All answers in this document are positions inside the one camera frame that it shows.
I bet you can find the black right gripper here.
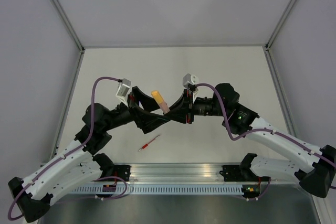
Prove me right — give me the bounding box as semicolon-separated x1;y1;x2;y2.
163;89;228;124

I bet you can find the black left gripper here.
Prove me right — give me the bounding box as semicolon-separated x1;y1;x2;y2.
102;87;171;134

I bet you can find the small orange cap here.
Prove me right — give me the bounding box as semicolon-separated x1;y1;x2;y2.
151;90;164;104

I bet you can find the pencil shaped pink pen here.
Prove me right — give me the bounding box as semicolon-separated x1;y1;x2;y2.
159;101;170;114

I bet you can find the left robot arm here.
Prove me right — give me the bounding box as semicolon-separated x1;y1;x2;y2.
8;87;171;223

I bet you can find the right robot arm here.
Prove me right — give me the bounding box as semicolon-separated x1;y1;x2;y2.
157;83;335;198

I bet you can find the red thin pen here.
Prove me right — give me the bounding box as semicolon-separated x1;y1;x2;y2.
138;134;161;152

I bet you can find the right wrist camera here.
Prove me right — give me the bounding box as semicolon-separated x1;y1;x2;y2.
182;73;199;102

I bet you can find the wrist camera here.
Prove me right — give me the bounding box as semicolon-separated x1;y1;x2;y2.
182;73;199;102
115;78;131;106

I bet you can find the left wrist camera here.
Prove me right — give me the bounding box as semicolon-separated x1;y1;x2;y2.
115;78;131;106

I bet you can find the aluminium front rail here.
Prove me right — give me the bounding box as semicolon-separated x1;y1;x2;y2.
86;163;302;184

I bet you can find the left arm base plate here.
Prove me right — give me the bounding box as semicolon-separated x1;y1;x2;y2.
104;165;131;182

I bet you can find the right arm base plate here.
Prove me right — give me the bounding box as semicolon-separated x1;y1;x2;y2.
217;165;270;182

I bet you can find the white slotted cable duct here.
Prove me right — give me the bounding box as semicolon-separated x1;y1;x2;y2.
71;183;244;195

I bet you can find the left side table rail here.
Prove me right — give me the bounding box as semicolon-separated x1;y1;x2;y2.
49;49;85;160

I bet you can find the table rail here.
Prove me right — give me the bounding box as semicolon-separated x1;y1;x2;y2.
49;49;85;160
263;46;298;137

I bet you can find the right side table rail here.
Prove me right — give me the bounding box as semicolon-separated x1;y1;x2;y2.
263;46;298;137

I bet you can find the left frame post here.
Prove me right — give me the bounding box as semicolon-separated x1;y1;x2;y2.
50;0;85;53

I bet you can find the frame post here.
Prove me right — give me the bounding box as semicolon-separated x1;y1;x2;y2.
265;0;298;51
50;0;85;53

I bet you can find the right frame post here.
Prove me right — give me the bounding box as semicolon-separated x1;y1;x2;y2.
265;0;298;51

